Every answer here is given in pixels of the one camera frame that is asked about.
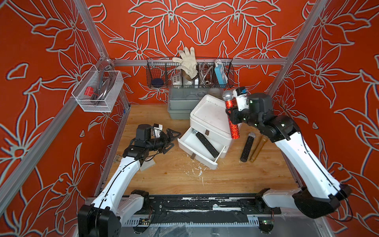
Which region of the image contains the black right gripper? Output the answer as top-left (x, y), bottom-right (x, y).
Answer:
top-left (222, 106), bottom-right (262, 132)

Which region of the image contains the metal coiled hose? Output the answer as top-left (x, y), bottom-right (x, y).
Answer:
top-left (199, 63), bottom-right (214, 86)

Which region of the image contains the black wire wall basket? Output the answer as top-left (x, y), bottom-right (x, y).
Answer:
top-left (146, 58), bottom-right (235, 89)

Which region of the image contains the white power strip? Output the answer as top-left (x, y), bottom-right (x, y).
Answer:
top-left (171, 73), bottom-right (183, 86)

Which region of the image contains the dark blue round object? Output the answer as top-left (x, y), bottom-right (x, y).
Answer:
top-left (151, 78), bottom-right (164, 88)

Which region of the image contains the black microphone silver head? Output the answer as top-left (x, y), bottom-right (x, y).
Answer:
top-left (240, 132), bottom-right (256, 163)

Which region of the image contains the white work glove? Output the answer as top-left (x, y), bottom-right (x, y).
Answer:
top-left (172, 47), bottom-right (198, 80)

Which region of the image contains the gold microphone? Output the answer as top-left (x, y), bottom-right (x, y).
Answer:
top-left (250, 135), bottom-right (269, 163)

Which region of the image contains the grey plastic storage box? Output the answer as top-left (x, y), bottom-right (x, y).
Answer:
top-left (168, 88), bottom-right (224, 120)

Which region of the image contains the white wire wall basket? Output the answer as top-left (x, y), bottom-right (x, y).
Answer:
top-left (72, 66), bottom-right (123, 113)

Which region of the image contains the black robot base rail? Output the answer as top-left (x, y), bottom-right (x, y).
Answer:
top-left (123, 194), bottom-right (282, 224)

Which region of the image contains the blue white box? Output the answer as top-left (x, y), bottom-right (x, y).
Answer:
top-left (214, 59), bottom-right (228, 87)

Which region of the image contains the red glitter microphone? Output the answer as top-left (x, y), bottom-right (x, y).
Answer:
top-left (223, 90), bottom-right (240, 139)

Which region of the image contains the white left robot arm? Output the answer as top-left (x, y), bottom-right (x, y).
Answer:
top-left (78, 124), bottom-right (181, 237)

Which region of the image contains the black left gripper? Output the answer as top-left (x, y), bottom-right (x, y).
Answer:
top-left (146, 129), bottom-right (181, 153)

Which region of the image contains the black glitter microphone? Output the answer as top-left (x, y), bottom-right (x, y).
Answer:
top-left (195, 132), bottom-right (219, 158)

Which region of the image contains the white drawer cabinet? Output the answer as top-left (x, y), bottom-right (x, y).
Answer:
top-left (178, 94), bottom-right (234, 170)

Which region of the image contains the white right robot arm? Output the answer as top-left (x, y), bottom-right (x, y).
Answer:
top-left (223, 87), bottom-right (352, 219)

